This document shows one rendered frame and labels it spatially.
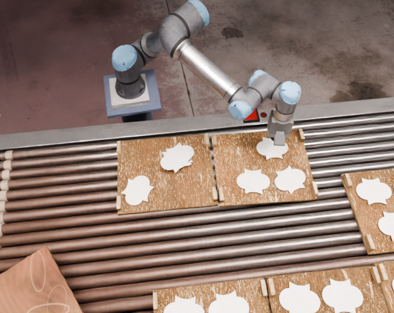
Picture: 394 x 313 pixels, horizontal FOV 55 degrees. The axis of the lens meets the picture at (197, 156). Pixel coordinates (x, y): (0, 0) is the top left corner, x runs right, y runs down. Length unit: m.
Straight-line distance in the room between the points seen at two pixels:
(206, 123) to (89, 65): 1.81
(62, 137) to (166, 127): 0.48
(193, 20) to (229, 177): 0.65
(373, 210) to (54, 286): 1.24
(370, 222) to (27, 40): 3.14
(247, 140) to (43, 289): 1.00
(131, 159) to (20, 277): 0.63
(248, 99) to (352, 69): 2.23
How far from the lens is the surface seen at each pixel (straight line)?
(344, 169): 1.78
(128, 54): 1.81
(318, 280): 1.54
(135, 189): 1.61
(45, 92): 3.34
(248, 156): 1.69
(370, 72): 3.55
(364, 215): 1.69
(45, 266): 1.48
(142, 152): 1.70
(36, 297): 1.46
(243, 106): 1.34
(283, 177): 1.65
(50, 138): 1.87
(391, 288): 1.63
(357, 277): 1.59
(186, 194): 1.59
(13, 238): 1.70
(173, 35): 1.44
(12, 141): 1.93
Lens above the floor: 2.38
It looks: 60 degrees down
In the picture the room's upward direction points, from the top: straight up
